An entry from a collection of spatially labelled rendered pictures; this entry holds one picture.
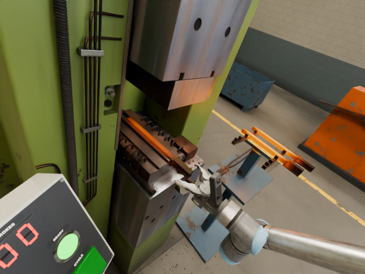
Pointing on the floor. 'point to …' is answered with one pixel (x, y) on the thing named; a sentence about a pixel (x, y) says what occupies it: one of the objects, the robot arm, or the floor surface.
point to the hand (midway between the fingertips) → (186, 170)
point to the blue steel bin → (246, 86)
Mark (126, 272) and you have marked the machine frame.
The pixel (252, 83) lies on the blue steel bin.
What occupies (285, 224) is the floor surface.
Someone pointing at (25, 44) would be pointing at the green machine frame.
